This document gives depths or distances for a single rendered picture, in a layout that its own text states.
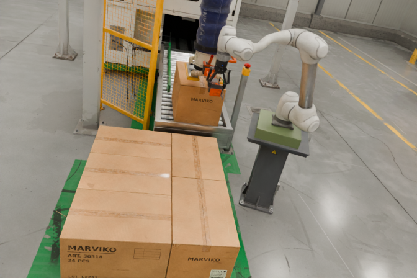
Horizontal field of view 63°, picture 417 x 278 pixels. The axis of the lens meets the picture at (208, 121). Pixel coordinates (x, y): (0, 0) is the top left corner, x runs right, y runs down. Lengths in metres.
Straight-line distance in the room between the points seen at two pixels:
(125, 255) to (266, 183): 1.47
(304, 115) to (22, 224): 2.21
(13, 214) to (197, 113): 1.62
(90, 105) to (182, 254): 2.16
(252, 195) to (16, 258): 1.88
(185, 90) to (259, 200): 1.20
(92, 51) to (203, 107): 1.25
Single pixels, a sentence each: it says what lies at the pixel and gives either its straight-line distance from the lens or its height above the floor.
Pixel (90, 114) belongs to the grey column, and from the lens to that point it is 3.84.
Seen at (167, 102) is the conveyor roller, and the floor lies 0.55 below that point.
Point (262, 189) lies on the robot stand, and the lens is 3.13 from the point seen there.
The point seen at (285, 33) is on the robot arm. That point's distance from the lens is 2.39.
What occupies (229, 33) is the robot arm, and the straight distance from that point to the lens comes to 2.10.
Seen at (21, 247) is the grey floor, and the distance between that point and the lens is 2.79.
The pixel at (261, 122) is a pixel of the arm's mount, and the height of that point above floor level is 0.84.
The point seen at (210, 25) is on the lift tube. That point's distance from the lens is 2.64.
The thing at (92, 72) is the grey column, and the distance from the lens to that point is 3.63.
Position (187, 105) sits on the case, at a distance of 2.98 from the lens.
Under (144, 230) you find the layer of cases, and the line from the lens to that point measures 2.08.
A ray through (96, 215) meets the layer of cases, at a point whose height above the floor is 0.54.
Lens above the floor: 2.06
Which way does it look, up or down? 28 degrees down
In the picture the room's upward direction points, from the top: 12 degrees clockwise
